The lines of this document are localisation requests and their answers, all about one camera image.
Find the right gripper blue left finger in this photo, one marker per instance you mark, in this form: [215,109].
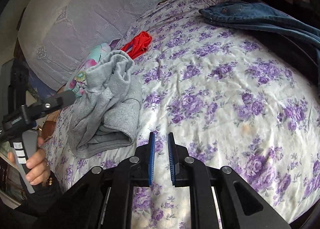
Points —
[102,198]

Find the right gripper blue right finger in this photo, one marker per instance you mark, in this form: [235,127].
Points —
[219,198]

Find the grey sweatpants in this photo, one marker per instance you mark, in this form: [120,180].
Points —
[106,116]

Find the person left hand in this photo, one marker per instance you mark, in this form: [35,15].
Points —
[39,168]

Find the orange brown pillow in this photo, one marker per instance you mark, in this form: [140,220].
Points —
[50,125]

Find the blue patterned cloth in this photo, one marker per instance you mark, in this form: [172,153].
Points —
[37,88]

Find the floral folded quilt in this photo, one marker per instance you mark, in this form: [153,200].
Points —
[77,82]

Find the purple floral bed sheet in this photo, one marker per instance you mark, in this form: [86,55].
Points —
[230,101]

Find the red folded shorts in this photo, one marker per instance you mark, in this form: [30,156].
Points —
[138,45]

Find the blue denim jeans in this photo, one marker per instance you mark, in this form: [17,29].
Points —
[261,17]

